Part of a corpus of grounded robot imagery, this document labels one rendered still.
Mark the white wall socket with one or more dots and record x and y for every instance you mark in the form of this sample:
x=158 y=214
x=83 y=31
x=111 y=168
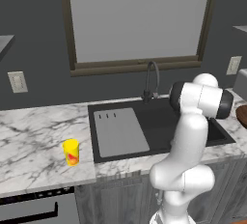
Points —
x=233 y=65
x=17 y=81

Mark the grey wall shelf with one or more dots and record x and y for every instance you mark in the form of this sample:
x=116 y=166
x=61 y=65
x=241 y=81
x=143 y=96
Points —
x=241 y=28
x=5 y=43

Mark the dark grey sink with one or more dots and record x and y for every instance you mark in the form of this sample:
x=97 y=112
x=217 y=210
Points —
x=128 y=131

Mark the grey dishwasher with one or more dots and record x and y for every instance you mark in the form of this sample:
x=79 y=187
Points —
x=37 y=207

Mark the brown framed window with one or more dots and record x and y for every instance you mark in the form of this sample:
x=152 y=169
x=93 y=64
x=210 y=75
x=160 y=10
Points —
x=138 y=22

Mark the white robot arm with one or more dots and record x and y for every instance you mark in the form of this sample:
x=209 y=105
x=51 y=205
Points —
x=188 y=144

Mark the grey toaster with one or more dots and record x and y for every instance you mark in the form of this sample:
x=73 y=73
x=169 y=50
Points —
x=241 y=84

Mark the brown wooden bowl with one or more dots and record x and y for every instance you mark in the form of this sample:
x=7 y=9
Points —
x=242 y=114

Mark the yellow cup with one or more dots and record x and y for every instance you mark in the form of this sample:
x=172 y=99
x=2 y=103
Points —
x=71 y=152

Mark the dark grey tap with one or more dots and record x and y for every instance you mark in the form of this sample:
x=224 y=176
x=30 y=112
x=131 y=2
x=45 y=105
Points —
x=150 y=81

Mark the grey cupboard door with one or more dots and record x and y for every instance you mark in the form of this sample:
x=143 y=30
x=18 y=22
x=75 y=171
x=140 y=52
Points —
x=222 y=192
x=117 y=199

